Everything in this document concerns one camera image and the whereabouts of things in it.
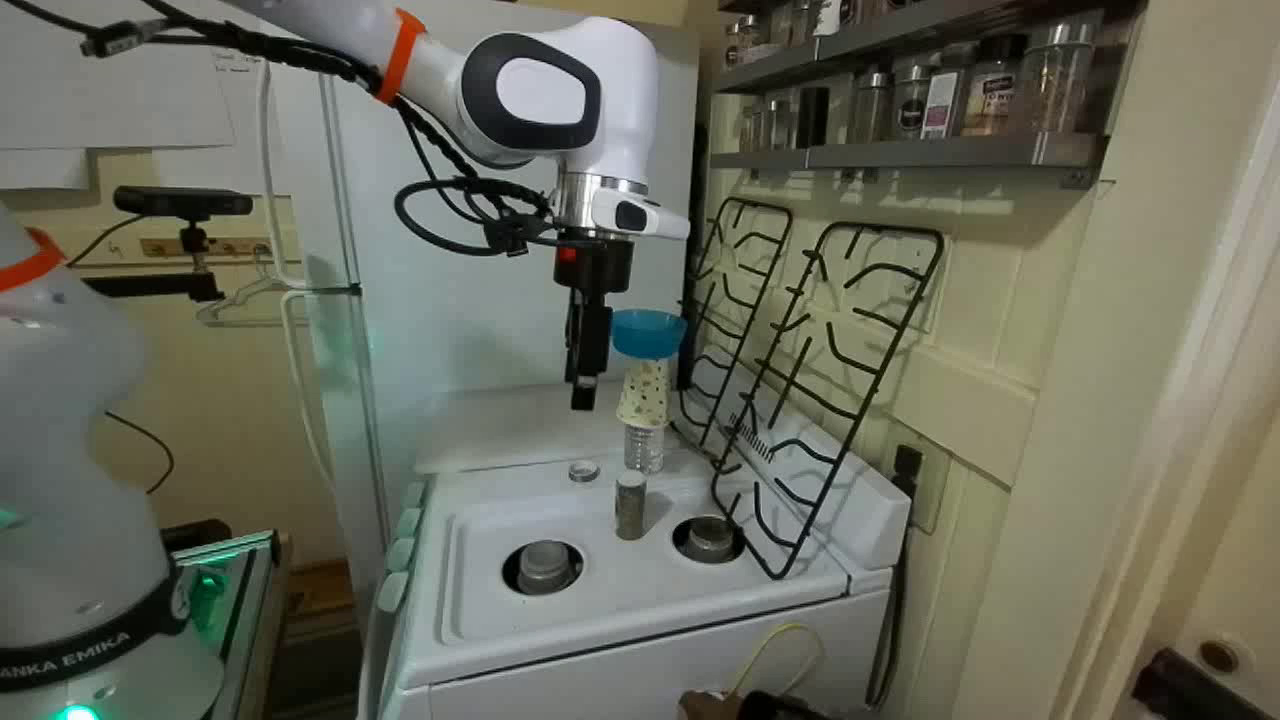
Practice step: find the black power plug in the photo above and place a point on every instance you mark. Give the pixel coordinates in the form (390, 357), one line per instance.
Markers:
(909, 470)

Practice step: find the black camera stand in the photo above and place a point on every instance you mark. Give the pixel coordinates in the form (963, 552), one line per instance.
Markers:
(197, 280)

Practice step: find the large black stove grate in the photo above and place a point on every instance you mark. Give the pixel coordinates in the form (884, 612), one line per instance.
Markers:
(873, 224)

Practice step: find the dark spice jar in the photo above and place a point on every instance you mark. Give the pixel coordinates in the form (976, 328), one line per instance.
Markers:
(909, 107)

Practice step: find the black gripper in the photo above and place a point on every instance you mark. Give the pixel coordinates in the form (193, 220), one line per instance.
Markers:
(593, 267)

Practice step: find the dotted paper cup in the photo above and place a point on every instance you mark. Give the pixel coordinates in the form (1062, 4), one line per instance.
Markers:
(647, 395)

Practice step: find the black door latch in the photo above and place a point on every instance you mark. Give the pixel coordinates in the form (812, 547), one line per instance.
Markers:
(1182, 687)

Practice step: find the metal robot base table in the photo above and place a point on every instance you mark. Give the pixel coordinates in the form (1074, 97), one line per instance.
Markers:
(247, 627)

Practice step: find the grey wall shelf with jars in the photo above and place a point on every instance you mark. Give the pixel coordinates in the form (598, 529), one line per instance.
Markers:
(906, 159)

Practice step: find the small silver cap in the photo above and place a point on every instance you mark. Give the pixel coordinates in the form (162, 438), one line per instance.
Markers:
(582, 470)

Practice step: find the brown spice jar black lid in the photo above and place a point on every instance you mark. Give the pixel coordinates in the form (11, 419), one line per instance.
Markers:
(994, 91)

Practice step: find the white bottle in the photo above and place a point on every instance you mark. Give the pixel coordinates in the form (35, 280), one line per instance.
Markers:
(827, 18)

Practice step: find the black stereo camera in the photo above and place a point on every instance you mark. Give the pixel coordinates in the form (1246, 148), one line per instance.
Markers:
(183, 200)

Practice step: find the white refrigerator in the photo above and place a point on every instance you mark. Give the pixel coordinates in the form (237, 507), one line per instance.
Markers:
(466, 323)

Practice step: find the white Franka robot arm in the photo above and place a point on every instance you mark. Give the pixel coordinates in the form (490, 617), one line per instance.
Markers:
(532, 93)

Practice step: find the beige wall outlet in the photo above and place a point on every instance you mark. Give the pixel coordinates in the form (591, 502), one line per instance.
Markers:
(930, 507)

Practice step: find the small brown spice jar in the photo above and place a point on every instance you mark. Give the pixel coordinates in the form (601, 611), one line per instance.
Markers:
(629, 511)

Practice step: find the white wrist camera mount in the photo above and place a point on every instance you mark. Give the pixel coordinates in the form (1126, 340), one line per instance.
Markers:
(647, 212)

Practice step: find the clear jar silver lid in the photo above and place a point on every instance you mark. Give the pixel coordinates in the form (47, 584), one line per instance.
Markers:
(1065, 83)

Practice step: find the white label spice jar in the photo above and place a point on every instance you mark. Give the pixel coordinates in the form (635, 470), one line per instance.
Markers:
(943, 101)

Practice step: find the clear glass jar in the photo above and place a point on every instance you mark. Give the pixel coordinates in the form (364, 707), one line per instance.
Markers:
(647, 449)

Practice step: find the white stove knob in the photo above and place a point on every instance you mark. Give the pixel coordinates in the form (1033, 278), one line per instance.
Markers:
(409, 523)
(400, 552)
(393, 594)

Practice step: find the narrow black stove grate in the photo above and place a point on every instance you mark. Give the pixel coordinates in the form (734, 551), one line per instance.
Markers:
(755, 200)

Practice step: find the clear spice jar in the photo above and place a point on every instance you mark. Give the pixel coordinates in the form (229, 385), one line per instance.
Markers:
(870, 107)

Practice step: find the white gas stove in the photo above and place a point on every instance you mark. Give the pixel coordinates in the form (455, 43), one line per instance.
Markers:
(642, 612)

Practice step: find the grey wall shelf above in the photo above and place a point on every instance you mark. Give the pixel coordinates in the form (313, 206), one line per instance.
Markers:
(852, 47)

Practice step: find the small clear jar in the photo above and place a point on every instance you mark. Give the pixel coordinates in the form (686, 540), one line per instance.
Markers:
(780, 126)

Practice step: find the round stove burner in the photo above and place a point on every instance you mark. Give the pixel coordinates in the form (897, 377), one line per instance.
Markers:
(707, 536)
(542, 564)

